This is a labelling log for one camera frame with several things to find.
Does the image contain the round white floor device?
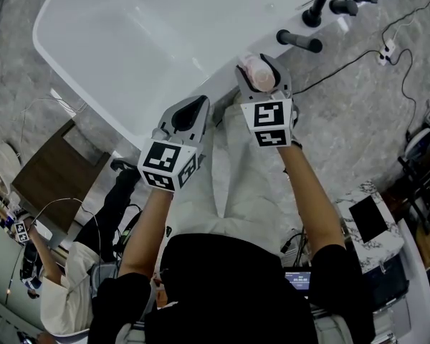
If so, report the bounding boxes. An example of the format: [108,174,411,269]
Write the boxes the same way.
[0,140,23,165]

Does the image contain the black power cable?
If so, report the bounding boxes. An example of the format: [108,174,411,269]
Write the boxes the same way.
[292,49,382,95]
[387,47,417,135]

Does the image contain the white power cable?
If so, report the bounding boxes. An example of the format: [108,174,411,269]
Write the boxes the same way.
[381,11,416,47]

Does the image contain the black tablet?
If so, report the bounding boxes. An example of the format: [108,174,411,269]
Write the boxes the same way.
[348,195,389,244]

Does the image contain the dark wooden cabinet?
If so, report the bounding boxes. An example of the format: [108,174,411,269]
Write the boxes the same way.
[10,118,113,244]

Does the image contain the long black faucet handle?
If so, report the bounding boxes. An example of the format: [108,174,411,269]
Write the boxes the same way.
[276,29,324,54]

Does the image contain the person's left forearm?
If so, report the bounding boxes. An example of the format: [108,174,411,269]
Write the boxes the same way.
[117,187,176,280]

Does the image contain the marble top stool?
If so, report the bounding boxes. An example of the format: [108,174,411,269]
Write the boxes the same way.
[334,180,412,312]

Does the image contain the person's white trousers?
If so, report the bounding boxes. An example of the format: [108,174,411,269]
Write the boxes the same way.
[203,97,306,254]

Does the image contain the person's right forearm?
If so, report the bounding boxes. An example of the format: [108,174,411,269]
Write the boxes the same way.
[276,144,347,258]

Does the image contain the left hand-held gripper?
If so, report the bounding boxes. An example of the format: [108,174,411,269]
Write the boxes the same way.
[137,95,211,194]

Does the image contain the pink translucent bottle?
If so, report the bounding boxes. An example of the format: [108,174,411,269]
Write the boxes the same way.
[237,53,277,93]

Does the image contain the white bathtub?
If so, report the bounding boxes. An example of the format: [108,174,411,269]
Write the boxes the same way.
[32,0,426,157]

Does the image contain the small display screen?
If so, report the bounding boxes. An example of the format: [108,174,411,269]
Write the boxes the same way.
[283,270,312,300]

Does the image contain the white power strip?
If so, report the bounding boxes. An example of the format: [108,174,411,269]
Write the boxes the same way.
[377,38,397,66]

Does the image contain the person's black shirt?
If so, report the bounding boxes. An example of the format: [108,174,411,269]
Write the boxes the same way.
[88,232,376,344]

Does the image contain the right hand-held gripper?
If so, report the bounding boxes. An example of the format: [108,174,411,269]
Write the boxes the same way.
[234,53,301,148]

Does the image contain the black metal rack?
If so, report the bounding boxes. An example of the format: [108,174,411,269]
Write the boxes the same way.
[396,148,430,237]

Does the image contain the thin white floor cable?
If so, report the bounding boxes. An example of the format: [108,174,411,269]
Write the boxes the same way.
[20,96,87,151]

